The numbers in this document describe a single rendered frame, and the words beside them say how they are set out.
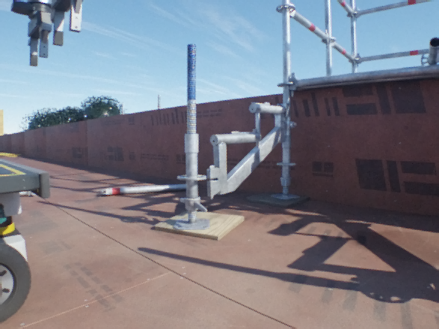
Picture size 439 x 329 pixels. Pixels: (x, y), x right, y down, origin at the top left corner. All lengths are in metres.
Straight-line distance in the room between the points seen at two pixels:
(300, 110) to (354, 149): 0.44
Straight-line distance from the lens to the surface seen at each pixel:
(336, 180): 1.81
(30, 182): 0.58
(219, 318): 0.67
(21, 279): 0.72
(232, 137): 1.34
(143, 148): 3.18
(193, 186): 1.17
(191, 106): 1.17
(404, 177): 1.72
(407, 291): 0.86
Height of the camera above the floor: 0.38
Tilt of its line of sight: 5 degrees down
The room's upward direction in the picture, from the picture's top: straight up
